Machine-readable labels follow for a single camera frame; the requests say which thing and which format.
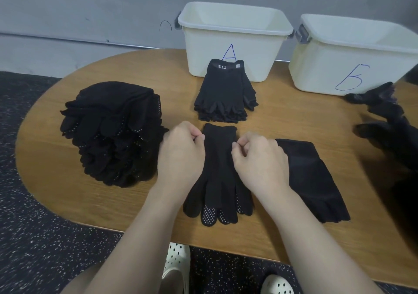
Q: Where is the person's right hand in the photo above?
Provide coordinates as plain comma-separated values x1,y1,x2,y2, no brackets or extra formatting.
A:
231,132,291,203

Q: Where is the person's left hand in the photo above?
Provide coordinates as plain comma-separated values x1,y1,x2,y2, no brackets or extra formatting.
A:
155,121,206,203

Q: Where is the black strapped glove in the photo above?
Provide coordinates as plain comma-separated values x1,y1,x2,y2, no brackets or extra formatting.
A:
194,58,259,123

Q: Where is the pile of black gloves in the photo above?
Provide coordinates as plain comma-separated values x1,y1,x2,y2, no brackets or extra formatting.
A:
60,81,169,188
344,81,418,170

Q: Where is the white plastic bin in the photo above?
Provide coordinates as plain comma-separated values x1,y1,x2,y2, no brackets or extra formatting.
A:
178,2,294,82
289,14,418,96

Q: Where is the stack of black gloves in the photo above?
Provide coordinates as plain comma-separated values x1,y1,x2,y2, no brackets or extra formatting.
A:
60,81,169,188

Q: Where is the person's left forearm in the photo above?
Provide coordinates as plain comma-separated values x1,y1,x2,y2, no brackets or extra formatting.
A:
85,186,190,294

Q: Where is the person's right forearm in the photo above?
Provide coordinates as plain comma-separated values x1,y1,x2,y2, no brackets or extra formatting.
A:
258,182,383,294

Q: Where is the person's left white shoe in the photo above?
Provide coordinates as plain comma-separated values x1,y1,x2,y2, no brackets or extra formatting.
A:
161,241,192,294

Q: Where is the person's white shoe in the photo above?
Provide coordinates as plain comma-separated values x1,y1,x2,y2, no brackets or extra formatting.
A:
261,275,295,294
161,241,192,294

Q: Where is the person's right white shoe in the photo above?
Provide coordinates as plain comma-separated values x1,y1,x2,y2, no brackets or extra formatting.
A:
261,275,295,294

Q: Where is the person's left leg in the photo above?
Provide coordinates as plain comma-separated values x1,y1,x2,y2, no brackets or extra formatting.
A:
62,264,180,294

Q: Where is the grey wall pipe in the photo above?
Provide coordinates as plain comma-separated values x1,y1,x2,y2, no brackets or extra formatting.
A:
0,30,180,50

